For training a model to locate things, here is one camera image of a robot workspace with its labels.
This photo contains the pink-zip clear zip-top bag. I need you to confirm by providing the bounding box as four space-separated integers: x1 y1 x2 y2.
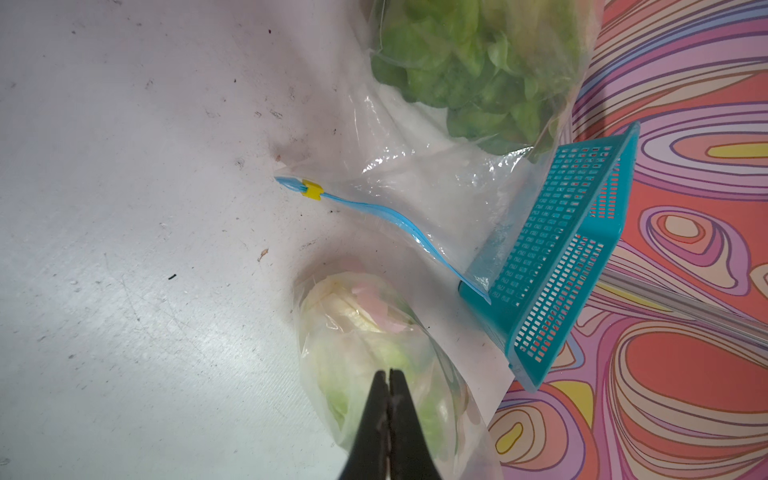
293 259 502 479

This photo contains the light green chinese cabbage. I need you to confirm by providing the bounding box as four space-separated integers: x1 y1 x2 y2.
297 271 461 460

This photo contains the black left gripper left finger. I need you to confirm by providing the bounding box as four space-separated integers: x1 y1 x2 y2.
339 371 390 480

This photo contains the blue-zip clear zip-top bag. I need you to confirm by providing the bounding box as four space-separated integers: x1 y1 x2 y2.
276 1 579 298

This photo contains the teal plastic basket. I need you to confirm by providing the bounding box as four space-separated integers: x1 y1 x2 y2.
459 122 641 392

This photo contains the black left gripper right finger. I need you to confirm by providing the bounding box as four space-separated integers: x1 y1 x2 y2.
388 369 441 480

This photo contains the dark green bagged cabbage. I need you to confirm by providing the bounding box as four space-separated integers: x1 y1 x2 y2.
371 0 603 156

